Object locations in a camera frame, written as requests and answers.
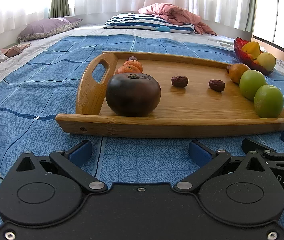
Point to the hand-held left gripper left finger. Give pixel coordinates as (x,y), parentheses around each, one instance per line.
(80,153)

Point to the dark purple tomato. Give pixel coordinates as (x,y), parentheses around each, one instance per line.
(133,95)

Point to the red glass bowl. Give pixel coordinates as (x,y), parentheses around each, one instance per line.
(240,52)

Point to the purple pillow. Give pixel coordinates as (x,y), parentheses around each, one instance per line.
(44,28)

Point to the small kumquat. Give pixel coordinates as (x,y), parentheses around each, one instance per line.
(256,62)
(250,56)

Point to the large tangerine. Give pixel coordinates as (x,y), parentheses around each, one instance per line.
(127,70)

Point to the small tangerine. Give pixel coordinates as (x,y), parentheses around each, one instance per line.
(135,64)

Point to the pink quilt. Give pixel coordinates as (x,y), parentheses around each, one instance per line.
(174,13)

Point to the wooden tray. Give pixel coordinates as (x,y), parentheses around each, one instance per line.
(187,105)

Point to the yellow mango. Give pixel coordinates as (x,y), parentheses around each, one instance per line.
(266,61)

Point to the green apple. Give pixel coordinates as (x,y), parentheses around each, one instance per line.
(268,102)
(252,83)

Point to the blue striped pillow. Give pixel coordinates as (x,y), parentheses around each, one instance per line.
(142,22)

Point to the blue checked blanket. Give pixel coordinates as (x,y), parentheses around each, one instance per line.
(44,85)

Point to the yellow starfruit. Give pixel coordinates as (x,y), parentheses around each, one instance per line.
(252,48)

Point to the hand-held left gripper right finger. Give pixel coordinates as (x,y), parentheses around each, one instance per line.
(199,153)

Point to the brownish orange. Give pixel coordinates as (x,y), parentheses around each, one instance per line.
(237,72)

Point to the red date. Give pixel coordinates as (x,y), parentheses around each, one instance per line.
(217,85)
(179,81)
(132,58)

